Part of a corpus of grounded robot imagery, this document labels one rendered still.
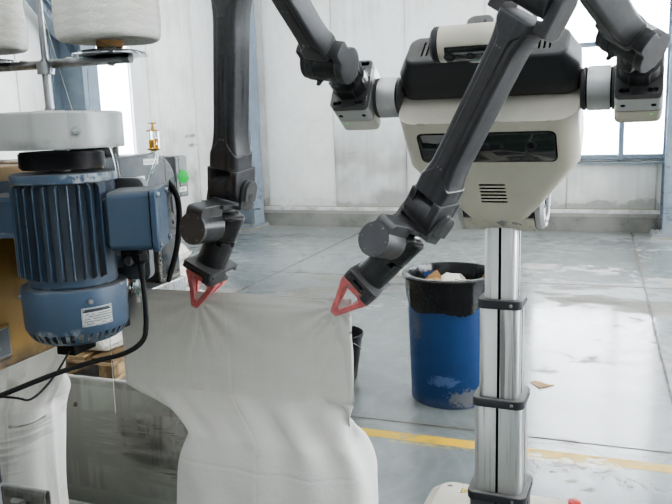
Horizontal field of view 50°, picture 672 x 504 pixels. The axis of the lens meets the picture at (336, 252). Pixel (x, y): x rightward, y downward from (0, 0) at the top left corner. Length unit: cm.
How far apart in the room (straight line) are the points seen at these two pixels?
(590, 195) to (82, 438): 779
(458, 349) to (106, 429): 192
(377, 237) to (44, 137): 51
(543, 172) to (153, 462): 123
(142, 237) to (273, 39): 916
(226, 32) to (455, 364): 254
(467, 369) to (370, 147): 637
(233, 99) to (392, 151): 831
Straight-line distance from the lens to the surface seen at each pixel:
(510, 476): 196
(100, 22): 118
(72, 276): 109
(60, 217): 107
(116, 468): 212
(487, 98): 110
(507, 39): 108
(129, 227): 107
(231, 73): 126
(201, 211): 126
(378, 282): 123
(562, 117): 153
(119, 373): 428
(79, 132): 104
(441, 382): 357
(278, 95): 1009
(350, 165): 973
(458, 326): 347
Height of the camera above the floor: 139
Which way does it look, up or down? 10 degrees down
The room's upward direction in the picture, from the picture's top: 2 degrees counter-clockwise
